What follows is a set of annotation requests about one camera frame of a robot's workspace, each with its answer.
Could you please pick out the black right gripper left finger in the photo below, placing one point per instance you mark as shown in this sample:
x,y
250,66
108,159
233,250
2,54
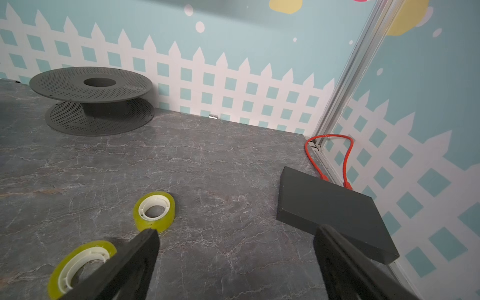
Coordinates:
x,y
126,276

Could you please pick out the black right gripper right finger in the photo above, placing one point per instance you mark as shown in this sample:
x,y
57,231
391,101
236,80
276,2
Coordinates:
x,y
348,274

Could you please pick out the yellow tape roll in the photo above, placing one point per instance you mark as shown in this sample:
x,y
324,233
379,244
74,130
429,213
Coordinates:
x,y
60,280
154,211

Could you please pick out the black flat box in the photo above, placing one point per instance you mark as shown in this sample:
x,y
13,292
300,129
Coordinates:
x,y
307,202

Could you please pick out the grey perforated filament spool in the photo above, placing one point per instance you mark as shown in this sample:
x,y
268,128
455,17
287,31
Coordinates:
x,y
95,101

